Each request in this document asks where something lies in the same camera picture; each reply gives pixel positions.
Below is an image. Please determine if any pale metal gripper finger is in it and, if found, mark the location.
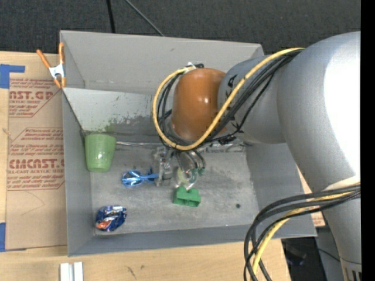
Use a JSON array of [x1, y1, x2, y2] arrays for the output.
[[155, 163, 174, 187], [152, 146, 170, 169]]

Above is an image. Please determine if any green toy block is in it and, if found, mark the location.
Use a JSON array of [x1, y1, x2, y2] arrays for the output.
[[172, 186, 202, 208]]

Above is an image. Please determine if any grey metal bin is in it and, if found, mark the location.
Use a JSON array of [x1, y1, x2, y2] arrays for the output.
[[59, 30, 319, 258]]

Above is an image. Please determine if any light green plastic cup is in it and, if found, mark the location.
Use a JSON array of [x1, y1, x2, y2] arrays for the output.
[[84, 133, 117, 173]]

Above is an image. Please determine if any blue crumpled foil packet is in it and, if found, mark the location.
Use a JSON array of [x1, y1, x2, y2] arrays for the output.
[[94, 205, 128, 232]]

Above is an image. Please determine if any brown cardboard board red print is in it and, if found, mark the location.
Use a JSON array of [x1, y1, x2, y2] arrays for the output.
[[0, 50, 69, 252]]

